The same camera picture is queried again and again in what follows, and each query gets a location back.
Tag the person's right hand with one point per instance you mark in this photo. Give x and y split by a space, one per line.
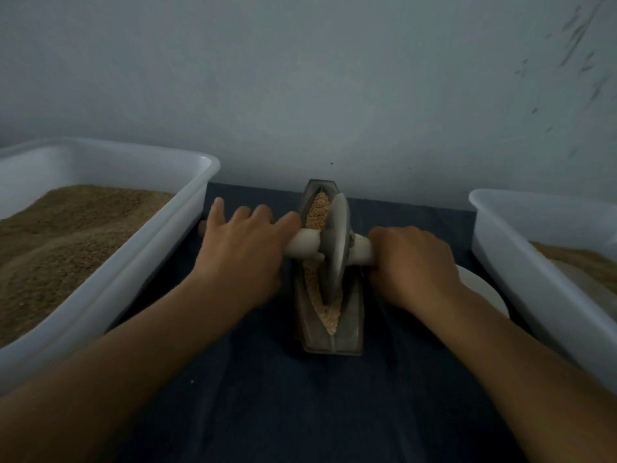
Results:
414 270

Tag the person's left hand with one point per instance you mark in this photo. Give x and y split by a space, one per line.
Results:
241 255

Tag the boat-shaped metal grinding trough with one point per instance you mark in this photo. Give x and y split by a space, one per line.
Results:
333 340

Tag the large brown grain heap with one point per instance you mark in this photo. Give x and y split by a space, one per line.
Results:
583 263
58 255

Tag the person's left forearm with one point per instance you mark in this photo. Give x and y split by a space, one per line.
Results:
96 386

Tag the person's right forearm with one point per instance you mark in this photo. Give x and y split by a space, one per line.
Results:
525 386

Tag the white round plate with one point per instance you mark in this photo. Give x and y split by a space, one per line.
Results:
484 289

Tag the white plastic tub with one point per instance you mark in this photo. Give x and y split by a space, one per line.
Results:
540 299
154 250

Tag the dark blue table cloth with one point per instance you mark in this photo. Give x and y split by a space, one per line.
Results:
308 410

